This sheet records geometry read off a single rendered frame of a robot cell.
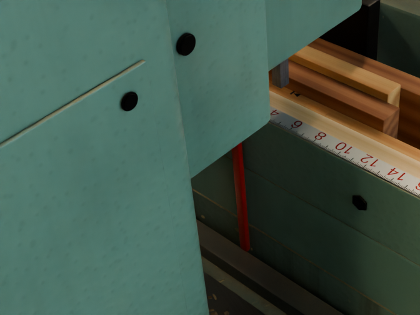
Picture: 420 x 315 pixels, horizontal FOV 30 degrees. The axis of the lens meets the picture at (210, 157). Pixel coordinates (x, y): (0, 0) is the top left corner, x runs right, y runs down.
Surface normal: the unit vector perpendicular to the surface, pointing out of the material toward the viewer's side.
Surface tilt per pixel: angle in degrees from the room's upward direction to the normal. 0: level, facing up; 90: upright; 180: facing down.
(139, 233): 90
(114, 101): 90
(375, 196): 90
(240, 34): 90
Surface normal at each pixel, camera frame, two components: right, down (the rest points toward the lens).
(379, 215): -0.70, 0.50
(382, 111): -0.09, -0.76
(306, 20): 0.71, 0.40
